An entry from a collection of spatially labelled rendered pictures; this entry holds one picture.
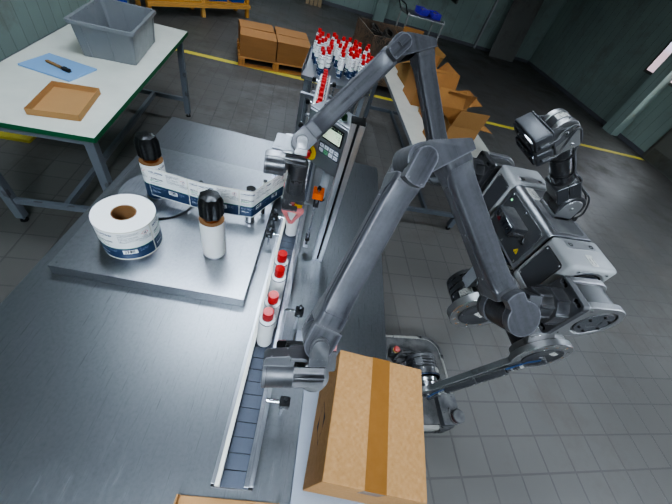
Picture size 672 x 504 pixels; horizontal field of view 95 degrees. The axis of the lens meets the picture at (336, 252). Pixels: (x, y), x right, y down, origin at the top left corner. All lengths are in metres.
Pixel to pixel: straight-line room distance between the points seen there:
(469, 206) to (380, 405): 0.54
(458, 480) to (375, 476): 1.43
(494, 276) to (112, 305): 1.19
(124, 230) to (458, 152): 1.07
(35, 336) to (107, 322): 0.19
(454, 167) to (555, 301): 0.37
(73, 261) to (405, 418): 1.21
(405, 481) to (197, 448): 0.58
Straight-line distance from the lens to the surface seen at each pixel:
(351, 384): 0.87
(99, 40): 3.00
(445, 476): 2.21
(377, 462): 0.85
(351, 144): 1.04
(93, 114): 2.38
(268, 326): 0.98
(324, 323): 0.58
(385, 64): 1.01
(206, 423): 1.12
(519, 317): 0.73
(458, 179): 0.62
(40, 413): 1.25
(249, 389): 1.08
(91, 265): 1.40
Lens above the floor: 1.92
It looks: 47 degrees down
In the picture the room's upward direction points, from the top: 20 degrees clockwise
